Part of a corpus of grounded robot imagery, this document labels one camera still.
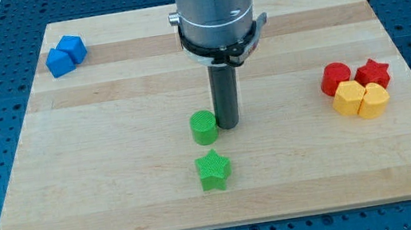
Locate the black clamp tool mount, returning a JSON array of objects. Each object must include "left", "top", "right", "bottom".
[{"left": 177, "top": 12, "right": 267, "bottom": 68}]

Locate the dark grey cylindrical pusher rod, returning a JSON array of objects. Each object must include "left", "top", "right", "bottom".
[{"left": 208, "top": 65, "right": 239, "bottom": 130}]

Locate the green cylinder block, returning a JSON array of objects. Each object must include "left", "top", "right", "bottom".
[{"left": 189, "top": 110, "right": 219, "bottom": 146}]

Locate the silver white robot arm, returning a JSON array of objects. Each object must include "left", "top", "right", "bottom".
[{"left": 168, "top": 0, "right": 267, "bottom": 129}]

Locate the green star block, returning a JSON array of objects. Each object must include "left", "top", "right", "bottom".
[{"left": 194, "top": 149, "right": 232, "bottom": 192}]

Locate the red star block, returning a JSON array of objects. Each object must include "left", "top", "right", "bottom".
[{"left": 354, "top": 59, "right": 390, "bottom": 88}]

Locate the red cylinder block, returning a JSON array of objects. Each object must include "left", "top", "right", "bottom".
[{"left": 321, "top": 62, "right": 351, "bottom": 97}]

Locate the light wooden board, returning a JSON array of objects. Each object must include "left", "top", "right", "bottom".
[{"left": 0, "top": 0, "right": 411, "bottom": 230}]

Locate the yellow hexagon block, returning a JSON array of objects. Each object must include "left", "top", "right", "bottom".
[{"left": 332, "top": 81, "right": 366, "bottom": 116}]

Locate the yellow heart block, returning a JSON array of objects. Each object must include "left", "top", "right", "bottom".
[{"left": 358, "top": 82, "right": 390, "bottom": 119}]

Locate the blue cube block rear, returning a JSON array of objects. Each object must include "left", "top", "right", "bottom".
[{"left": 56, "top": 35, "right": 87, "bottom": 65}]

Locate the blue cube block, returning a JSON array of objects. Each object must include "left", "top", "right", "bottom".
[
  {"left": 56, "top": 35, "right": 87, "bottom": 65},
  {"left": 45, "top": 48, "right": 77, "bottom": 78}
]

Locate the blue cube block front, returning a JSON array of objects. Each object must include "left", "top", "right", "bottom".
[{"left": 45, "top": 48, "right": 77, "bottom": 78}]

